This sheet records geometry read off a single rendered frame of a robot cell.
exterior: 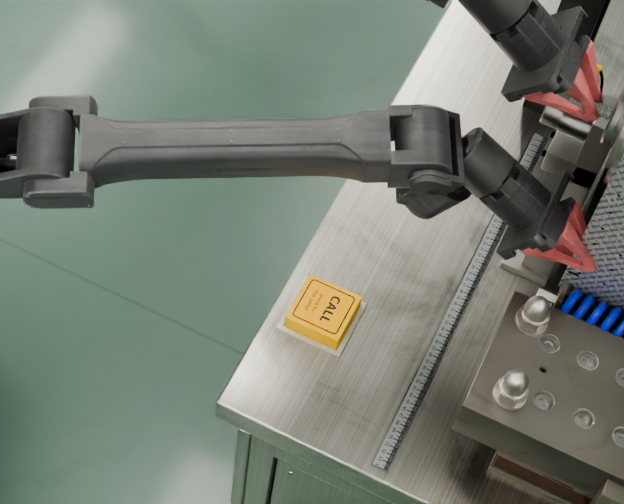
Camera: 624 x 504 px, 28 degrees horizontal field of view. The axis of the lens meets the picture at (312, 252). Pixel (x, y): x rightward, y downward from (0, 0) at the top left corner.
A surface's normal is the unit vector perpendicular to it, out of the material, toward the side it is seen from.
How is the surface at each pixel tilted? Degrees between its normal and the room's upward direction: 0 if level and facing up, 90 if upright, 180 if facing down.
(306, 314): 0
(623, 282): 90
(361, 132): 12
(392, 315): 0
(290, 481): 90
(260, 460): 90
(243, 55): 0
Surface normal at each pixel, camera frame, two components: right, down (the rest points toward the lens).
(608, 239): -0.43, 0.74
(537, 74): -0.66, -0.59
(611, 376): 0.09, -0.54
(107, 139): 0.01, -0.37
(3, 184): 0.03, 0.93
